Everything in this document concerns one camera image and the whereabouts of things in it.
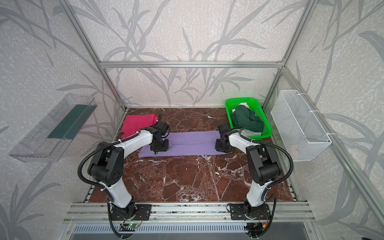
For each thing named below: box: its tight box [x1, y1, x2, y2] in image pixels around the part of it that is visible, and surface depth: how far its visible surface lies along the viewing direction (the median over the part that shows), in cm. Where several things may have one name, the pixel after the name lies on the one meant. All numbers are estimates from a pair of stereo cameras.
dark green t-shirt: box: [230, 104, 264, 133], surface depth 104 cm
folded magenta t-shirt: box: [121, 114, 158, 139], surface depth 111 cm
